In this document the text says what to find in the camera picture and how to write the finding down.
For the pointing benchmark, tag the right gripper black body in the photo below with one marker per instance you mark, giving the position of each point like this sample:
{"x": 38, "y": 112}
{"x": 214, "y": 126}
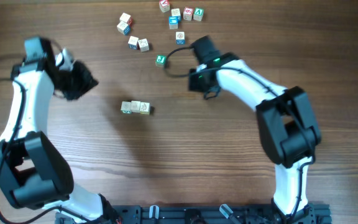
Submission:
{"x": 196, "y": 82}

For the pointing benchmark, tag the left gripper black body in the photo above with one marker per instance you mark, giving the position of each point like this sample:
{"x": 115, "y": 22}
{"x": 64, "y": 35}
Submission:
{"x": 74, "y": 81}

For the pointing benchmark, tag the plain white picture block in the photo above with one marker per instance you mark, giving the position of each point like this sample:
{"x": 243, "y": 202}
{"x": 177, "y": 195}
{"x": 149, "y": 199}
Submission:
{"x": 126, "y": 107}

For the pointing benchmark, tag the green-sided picture block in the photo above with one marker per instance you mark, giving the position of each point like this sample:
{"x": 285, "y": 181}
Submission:
{"x": 145, "y": 108}

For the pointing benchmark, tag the red V block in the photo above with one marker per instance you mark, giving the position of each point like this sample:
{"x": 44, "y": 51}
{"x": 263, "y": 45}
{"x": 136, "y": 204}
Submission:
{"x": 135, "y": 106}

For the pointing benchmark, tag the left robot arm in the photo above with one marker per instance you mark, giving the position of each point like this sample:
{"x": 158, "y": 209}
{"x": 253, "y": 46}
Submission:
{"x": 33, "y": 174}

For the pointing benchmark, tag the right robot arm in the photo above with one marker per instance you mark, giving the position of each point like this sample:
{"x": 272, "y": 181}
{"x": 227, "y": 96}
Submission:
{"x": 288, "y": 129}

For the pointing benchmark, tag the green J letter block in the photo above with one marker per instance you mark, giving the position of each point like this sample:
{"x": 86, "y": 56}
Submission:
{"x": 160, "y": 60}

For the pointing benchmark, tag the blue D letter block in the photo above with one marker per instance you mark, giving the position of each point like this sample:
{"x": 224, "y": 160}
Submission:
{"x": 180, "y": 38}

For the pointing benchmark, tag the blue-topped block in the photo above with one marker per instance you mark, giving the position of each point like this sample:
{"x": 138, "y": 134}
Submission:
{"x": 173, "y": 22}

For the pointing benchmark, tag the green V block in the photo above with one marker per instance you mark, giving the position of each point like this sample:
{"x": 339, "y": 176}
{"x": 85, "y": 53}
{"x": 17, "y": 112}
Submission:
{"x": 198, "y": 14}

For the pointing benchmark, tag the blue-sided picture block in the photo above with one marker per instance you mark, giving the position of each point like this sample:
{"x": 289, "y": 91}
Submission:
{"x": 176, "y": 13}

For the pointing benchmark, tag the green-sided Z block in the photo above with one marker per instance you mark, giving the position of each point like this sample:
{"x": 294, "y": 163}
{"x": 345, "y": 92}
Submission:
{"x": 143, "y": 45}

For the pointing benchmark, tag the red 6 block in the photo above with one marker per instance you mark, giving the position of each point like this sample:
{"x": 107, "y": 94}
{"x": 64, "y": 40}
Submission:
{"x": 188, "y": 13}

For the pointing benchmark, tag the blue P letter block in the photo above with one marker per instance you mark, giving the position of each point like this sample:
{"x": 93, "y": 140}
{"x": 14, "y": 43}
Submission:
{"x": 133, "y": 42}

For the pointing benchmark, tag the blue-sided white block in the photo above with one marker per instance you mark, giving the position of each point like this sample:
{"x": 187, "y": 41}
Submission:
{"x": 123, "y": 28}

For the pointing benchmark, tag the red-sided white block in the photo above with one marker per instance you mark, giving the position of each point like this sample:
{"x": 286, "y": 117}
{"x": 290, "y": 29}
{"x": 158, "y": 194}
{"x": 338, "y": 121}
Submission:
{"x": 127, "y": 18}

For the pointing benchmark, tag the red A top block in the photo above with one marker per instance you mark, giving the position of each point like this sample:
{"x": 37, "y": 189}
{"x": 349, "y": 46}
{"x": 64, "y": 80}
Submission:
{"x": 164, "y": 5}

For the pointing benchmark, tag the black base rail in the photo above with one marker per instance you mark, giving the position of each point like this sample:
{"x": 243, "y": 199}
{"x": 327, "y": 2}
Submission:
{"x": 249, "y": 214}

